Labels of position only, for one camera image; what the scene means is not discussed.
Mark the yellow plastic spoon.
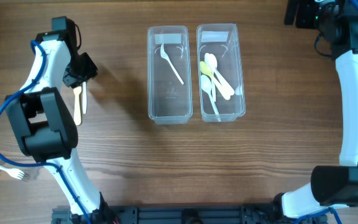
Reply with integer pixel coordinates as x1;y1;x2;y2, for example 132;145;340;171
200;61;231;100

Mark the right clear plastic container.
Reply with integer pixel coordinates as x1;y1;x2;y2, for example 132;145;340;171
196;24;246;123

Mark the left clear plastic container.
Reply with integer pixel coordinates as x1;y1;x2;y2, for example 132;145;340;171
147;26;193;125

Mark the white fork top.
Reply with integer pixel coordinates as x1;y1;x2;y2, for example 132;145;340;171
82;82;88;114

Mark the yellow plastic fork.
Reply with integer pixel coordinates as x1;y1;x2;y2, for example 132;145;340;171
73;86;82;126

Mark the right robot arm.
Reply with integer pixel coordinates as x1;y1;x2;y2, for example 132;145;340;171
270;0;358;223

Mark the bent white plastic fork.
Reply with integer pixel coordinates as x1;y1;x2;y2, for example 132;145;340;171
160;43;184;85

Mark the white thin spoon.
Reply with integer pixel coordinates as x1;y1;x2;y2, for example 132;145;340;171
201;75;221;122

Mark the clear plastic container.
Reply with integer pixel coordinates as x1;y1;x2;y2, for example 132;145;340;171
196;24;246;123
147;26;193;125

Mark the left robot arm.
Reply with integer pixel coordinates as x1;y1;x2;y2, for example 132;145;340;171
5;16;117;223

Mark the left blue cable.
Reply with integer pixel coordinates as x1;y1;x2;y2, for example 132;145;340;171
0;39;93;224

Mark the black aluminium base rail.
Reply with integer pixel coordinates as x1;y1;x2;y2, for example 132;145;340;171
51;203;328;224

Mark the white thick-handled spoon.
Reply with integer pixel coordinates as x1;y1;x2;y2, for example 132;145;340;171
207;54;234;96

